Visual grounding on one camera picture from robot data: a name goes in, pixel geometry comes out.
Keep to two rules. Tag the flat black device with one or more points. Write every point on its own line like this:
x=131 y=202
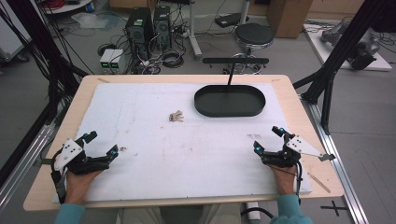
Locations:
x=229 y=20

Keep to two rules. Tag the grey cabinet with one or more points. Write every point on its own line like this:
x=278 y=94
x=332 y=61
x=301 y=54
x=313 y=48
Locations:
x=11 y=37

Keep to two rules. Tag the person's left hand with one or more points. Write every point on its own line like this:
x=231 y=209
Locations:
x=78 y=186

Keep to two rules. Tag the brown cardboard box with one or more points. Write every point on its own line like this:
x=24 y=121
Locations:
x=288 y=18

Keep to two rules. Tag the black round stool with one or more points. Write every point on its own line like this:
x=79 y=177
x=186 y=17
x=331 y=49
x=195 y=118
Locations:
x=253 y=34

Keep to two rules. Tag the clear plastic sheet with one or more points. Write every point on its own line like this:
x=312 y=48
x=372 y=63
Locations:
x=91 y=21

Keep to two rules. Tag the white foam mat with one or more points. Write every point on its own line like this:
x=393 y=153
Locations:
x=186 y=155

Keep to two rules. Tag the white platform board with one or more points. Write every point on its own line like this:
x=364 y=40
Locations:
x=381 y=63

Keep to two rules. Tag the person's right hand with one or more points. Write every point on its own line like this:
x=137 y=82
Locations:
x=285 y=182

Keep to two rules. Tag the slim black computer tower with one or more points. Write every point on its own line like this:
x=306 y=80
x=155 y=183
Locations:
x=162 y=26

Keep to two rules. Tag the grey desk leg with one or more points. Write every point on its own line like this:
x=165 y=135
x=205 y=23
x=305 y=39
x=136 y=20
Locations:
x=194 y=34

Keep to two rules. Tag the thin wooden stick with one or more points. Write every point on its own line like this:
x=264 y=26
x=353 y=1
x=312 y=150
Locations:
x=319 y=182

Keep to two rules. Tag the black oval tray with hanger bar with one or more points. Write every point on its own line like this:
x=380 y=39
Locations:
x=230 y=104

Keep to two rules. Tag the black metal frame stand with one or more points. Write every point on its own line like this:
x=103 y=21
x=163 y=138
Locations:
x=337 y=49

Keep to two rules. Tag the round white table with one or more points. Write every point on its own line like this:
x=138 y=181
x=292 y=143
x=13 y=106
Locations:
x=67 y=6

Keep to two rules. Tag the grey machine on platform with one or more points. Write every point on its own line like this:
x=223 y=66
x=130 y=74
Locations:
x=362 y=51

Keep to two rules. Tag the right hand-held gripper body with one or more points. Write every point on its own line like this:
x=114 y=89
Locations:
x=295 y=148

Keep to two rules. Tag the white power strip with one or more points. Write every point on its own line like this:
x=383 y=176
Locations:
x=252 y=211

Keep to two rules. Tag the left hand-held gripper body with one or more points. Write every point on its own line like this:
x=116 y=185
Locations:
x=69 y=153

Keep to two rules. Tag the large black computer tower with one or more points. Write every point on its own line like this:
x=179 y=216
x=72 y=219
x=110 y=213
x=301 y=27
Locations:
x=139 y=29

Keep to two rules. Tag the aluminium rail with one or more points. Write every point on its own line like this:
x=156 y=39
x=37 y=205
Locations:
x=337 y=161
x=23 y=166

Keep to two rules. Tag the white power supply box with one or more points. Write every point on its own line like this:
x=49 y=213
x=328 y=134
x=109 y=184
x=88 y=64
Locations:
x=106 y=59
x=116 y=59

